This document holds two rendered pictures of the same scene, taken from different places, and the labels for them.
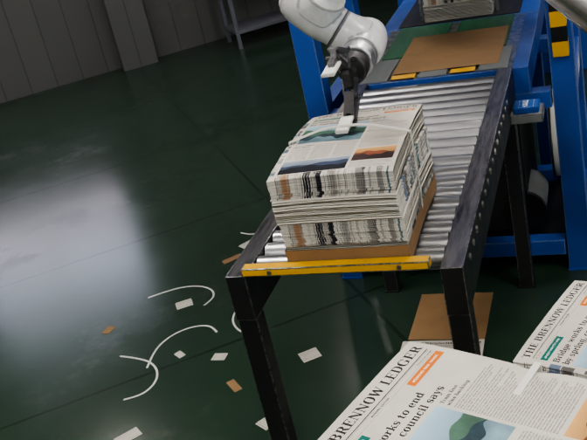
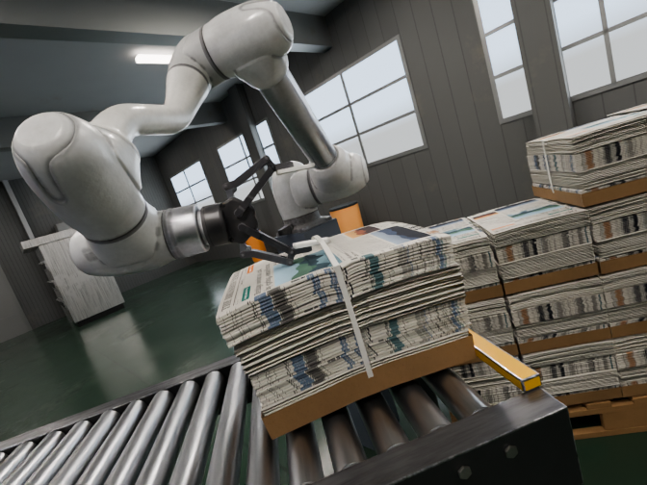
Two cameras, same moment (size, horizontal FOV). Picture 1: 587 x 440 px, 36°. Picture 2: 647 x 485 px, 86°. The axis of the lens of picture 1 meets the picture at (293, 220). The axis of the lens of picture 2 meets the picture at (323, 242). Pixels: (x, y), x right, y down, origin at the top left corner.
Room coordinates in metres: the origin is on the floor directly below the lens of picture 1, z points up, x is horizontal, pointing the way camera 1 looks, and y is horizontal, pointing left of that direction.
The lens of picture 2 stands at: (2.26, 0.41, 1.16)
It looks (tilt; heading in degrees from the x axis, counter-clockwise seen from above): 10 degrees down; 241
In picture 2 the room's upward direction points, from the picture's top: 18 degrees counter-clockwise
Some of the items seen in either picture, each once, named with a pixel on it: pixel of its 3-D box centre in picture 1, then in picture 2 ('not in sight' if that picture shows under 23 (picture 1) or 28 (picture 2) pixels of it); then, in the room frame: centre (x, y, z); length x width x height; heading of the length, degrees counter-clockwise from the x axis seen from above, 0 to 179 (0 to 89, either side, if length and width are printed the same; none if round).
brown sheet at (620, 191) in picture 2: not in sight; (598, 183); (0.82, -0.16, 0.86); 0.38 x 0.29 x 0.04; 48
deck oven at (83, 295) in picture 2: not in sight; (74, 276); (3.25, -7.97, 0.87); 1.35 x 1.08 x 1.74; 102
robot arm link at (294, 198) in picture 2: not in sight; (294, 189); (1.60, -0.88, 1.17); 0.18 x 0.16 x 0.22; 132
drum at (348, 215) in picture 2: not in sight; (349, 227); (-0.64, -3.95, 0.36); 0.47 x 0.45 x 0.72; 104
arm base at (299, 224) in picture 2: not in sight; (298, 222); (1.63, -0.88, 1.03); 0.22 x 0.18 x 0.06; 14
